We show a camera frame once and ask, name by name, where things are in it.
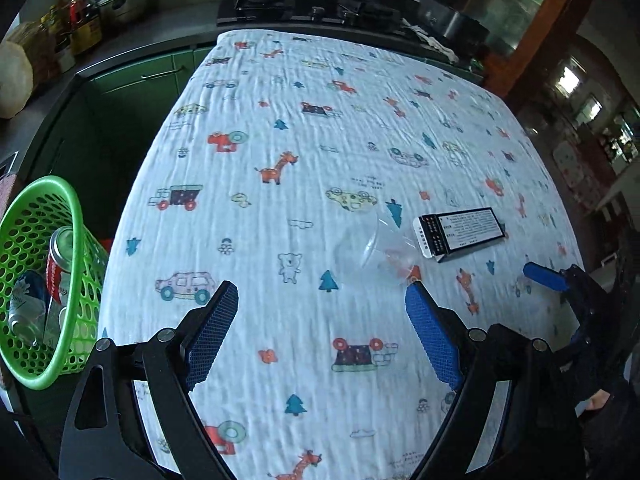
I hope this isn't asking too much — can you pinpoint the green plastic basket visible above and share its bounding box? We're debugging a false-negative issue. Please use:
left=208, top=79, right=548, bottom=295
left=0, top=176, right=110, bottom=390

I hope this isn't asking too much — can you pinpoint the person's right hand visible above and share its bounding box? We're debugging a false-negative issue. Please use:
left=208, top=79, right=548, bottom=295
left=584, top=391, right=613, bottom=416

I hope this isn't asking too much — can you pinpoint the white rag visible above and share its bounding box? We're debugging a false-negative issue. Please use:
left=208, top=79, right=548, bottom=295
left=402, top=22, right=458, bottom=63

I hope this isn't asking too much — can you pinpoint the green kitchen cabinet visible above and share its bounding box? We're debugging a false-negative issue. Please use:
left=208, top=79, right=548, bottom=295
left=75, top=42, right=218, bottom=201

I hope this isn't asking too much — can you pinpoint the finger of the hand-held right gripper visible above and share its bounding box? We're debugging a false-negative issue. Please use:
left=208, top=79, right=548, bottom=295
left=522, top=261, right=608, bottom=311

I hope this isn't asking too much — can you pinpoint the yellow oil bottle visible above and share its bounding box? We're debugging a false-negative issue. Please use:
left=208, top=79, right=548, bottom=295
left=62, top=0, right=103, bottom=56

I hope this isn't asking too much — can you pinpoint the black gas stove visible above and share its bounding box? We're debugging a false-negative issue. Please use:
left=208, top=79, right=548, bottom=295
left=217, top=0, right=421, bottom=31

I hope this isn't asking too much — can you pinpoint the black rice cooker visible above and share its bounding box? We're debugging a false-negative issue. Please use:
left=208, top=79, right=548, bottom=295
left=417, top=0, right=491, bottom=41

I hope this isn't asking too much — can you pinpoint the round wooden chopping block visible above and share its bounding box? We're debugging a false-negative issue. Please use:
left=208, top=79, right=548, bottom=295
left=0, top=20, right=56, bottom=120

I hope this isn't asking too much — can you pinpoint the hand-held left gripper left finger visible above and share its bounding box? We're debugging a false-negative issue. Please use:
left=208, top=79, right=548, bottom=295
left=59, top=280, right=241, bottom=480

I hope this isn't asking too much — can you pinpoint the wooden glass cabinet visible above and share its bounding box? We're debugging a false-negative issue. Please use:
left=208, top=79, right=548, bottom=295
left=467, top=0, right=601, bottom=106

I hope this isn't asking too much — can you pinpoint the black white box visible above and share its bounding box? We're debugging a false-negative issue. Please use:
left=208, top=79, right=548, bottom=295
left=416, top=206, right=507, bottom=265

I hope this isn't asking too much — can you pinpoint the red drink can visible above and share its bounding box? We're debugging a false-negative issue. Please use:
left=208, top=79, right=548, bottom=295
left=46, top=226, right=90, bottom=306

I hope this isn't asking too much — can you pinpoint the clear plastic cup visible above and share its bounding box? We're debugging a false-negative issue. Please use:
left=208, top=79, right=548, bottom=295
left=334, top=205, right=421, bottom=288

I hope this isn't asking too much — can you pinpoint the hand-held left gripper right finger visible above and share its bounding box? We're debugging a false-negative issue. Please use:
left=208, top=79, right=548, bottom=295
left=404, top=280, right=586, bottom=480

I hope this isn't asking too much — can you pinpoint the blue white crushed can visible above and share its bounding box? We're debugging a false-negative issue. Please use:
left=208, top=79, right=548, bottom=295
left=7, top=270, right=53, bottom=346

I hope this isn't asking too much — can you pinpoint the printed white tablecloth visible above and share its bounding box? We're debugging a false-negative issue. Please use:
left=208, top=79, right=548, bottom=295
left=97, top=30, right=586, bottom=480

